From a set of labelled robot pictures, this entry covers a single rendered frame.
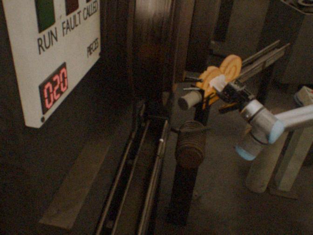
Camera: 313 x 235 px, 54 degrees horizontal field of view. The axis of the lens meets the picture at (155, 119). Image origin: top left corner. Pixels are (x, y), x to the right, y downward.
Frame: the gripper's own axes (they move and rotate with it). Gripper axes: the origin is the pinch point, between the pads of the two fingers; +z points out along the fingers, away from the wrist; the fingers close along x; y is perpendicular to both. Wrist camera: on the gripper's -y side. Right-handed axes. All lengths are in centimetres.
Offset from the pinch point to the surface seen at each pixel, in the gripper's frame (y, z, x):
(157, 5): 51, -11, 65
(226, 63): 5.4, 1.2, -10.2
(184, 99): -2.9, -1.4, 17.3
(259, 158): -39, -35, -31
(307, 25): -14, 17, -166
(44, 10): 55, -14, 89
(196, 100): -3.8, -3.9, 11.8
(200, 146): -16.1, -18.0, 16.7
